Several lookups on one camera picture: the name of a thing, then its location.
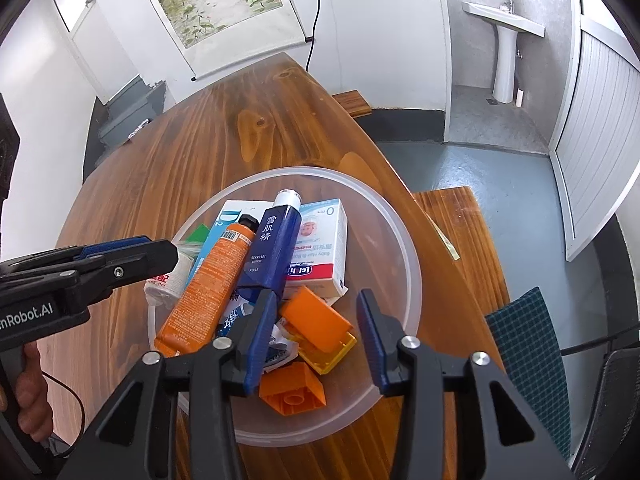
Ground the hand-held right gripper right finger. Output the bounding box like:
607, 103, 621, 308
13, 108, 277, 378
356, 288, 573, 480

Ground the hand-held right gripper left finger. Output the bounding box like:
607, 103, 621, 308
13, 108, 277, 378
57, 289, 278, 480

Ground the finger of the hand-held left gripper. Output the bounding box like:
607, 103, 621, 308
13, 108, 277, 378
60, 240, 179, 308
0, 235, 153, 281

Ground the blue white wrapper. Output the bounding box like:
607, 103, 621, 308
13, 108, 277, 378
217, 297, 301, 373

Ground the orange building block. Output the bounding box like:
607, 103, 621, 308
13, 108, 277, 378
259, 361, 327, 417
279, 285, 353, 353

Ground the orange tube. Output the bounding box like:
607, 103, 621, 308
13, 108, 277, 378
154, 214, 261, 358

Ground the dark blue bottle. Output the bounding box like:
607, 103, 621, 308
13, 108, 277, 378
236, 189, 303, 303

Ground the translucent plastic bowl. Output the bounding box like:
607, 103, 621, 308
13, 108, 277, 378
147, 166, 423, 447

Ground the pink white carton box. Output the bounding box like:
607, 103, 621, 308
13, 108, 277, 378
285, 198, 350, 300

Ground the person's left hand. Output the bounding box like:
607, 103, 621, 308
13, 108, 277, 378
15, 342, 55, 443

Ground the red white packet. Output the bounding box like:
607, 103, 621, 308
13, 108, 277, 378
144, 255, 196, 307

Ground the yellow building block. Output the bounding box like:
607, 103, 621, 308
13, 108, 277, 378
292, 330, 358, 376

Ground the blue white medicine box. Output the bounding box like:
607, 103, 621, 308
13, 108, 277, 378
192, 200, 276, 281

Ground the long wooden bench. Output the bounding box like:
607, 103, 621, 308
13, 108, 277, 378
411, 186, 511, 311

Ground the grey storage box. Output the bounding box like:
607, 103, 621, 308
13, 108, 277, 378
97, 74, 167, 147

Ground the wooden desk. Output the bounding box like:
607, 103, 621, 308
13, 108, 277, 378
37, 51, 501, 480

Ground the black panel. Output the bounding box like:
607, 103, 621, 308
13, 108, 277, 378
0, 92, 22, 201

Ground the dark checkered cloth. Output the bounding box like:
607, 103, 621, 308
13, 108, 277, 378
484, 286, 572, 461

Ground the white interior door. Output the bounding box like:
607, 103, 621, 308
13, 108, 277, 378
47, 0, 138, 103

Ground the small wooden bench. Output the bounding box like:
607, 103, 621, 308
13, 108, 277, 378
331, 90, 372, 118

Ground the white slatted door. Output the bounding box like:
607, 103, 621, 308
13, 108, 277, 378
549, 15, 640, 261

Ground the wall scroll painting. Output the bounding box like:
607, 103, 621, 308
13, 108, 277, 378
129, 0, 307, 82

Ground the white pedestal sink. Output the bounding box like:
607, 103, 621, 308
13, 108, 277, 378
461, 0, 546, 103

